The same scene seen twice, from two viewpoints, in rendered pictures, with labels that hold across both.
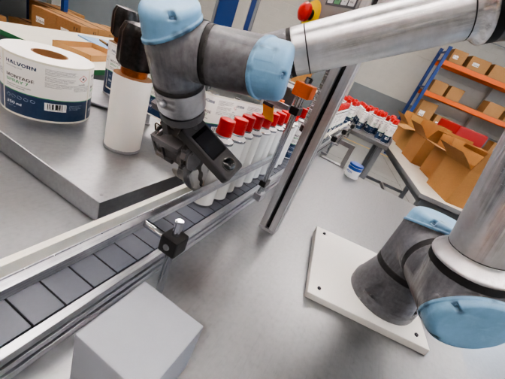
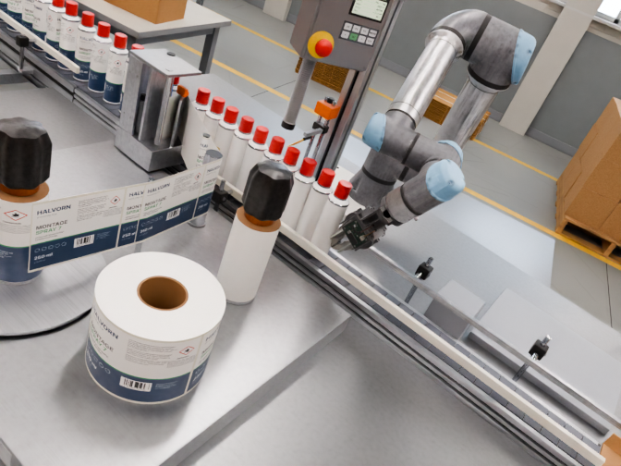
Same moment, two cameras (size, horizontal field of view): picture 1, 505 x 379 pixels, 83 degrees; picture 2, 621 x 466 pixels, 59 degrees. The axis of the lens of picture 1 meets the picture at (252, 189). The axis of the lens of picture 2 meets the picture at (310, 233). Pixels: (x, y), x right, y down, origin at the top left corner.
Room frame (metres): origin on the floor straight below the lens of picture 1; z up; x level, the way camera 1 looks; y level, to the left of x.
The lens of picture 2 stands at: (0.45, 1.21, 1.62)
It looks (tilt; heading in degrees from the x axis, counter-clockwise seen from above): 32 degrees down; 278
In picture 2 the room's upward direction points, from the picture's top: 22 degrees clockwise
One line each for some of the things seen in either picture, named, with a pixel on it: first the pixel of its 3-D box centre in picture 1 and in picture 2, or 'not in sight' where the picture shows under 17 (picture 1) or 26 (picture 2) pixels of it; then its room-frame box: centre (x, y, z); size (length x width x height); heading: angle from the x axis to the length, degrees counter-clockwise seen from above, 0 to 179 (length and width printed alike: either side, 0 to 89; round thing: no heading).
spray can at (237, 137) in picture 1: (227, 159); (314, 207); (0.62, 0.08, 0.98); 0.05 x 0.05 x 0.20
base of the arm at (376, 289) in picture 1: (393, 280); (373, 183); (0.54, -0.37, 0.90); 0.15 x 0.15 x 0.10
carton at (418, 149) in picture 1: (430, 146); not in sight; (2.88, -1.39, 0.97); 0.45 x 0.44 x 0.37; 87
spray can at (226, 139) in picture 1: (213, 163); (330, 219); (0.57, 0.10, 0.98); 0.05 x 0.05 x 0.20
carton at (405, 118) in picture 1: (411, 130); not in sight; (3.78, -1.51, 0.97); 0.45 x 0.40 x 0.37; 87
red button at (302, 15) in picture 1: (306, 12); (322, 47); (0.74, 0.04, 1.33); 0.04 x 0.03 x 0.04; 38
